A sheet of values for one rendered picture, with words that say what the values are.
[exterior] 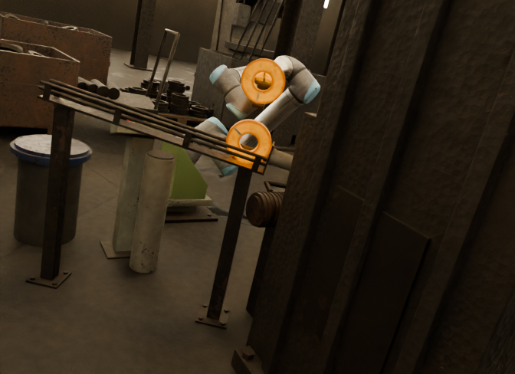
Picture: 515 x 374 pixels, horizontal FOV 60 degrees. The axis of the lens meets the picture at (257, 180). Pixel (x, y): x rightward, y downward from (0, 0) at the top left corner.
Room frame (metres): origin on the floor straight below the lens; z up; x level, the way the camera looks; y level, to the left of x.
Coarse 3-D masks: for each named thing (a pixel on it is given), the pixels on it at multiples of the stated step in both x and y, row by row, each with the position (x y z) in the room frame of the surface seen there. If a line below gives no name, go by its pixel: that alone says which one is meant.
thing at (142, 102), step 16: (176, 32) 3.71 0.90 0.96; (160, 48) 4.19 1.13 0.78; (80, 80) 3.68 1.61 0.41; (96, 80) 3.79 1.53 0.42; (112, 96) 3.64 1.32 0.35; (128, 96) 3.97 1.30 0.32; (144, 96) 4.16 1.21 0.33; (160, 96) 3.66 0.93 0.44; (16, 128) 3.23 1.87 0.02; (32, 128) 3.27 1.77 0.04
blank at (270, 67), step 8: (248, 64) 1.58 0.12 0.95; (256, 64) 1.58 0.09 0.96; (264, 64) 1.58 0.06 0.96; (272, 64) 1.58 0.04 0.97; (248, 72) 1.58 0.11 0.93; (256, 72) 1.58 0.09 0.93; (264, 72) 1.58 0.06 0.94; (272, 72) 1.58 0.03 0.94; (280, 72) 1.58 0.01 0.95; (248, 80) 1.58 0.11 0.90; (272, 80) 1.58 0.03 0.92; (280, 80) 1.58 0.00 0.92; (248, 88) 1.58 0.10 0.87; (256, 88) 1.58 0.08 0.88; (272, 88) 1.58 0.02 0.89; (280, 88) 1.58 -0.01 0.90; (248, 96) 1.58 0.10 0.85; (256, 96) 1.58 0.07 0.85; (264, 96) 1.58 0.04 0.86; (272, 96) 1.58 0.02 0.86
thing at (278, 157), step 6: (276, 150) 1.48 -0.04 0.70; (276, 156) 1.47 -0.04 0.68; (282, 156) 1.47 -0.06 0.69; (288, 156) 1.48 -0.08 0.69; (270, 162) 1.47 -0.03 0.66; (276, 162) 1.47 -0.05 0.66; (282, 162) 1.46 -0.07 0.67; (288, 162) 1.46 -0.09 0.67; (282, 168) 1.48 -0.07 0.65; (288, 168) 1.47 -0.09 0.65
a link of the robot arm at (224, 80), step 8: (280, 56) 2.34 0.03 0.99; (288, 56) 2.36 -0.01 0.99; (280, 64) 2.26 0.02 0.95; (288, 64) 2.31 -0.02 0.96; (296, 64) 2.34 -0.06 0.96; (216, 72) 1.88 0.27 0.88; (224, 72) 1.89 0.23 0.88; (232, 72) 1.92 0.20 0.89; (240, 72) 1.97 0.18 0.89; (288, 72) 2.31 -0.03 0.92; (216, 80) 1.88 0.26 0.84; (224, 80) 1.87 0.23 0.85; (232, 80) 1.88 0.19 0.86; (240, 80) 1.94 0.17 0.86; (216, 88) 1.90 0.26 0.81; (224, 88) 1.86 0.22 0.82; (232, 88) 1.86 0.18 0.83; (224, 96) 1.87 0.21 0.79
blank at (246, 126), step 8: (248, 120) 1.48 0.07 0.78; (256, 120) 1.50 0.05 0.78; (232, 128) 1.47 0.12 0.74; (240, 128) 1.47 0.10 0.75; (248, 128) 1.47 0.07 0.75; (256, 128) 1.48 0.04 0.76; (264, 128) 1.48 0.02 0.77; (232, 136) 1.47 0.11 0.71; (240, 136) 1.47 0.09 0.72; (256, 136) 1.48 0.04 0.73; (264, 136) 1.48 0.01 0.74; (232, 144) 1.47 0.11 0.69; (240, 144) 1.50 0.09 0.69; (264, 144) 1.48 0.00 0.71; (240, 152) 1.47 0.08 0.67; (256, 152) 1.48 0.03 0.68; (264, 152) 1.48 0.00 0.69; (240, 160) 1.48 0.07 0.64
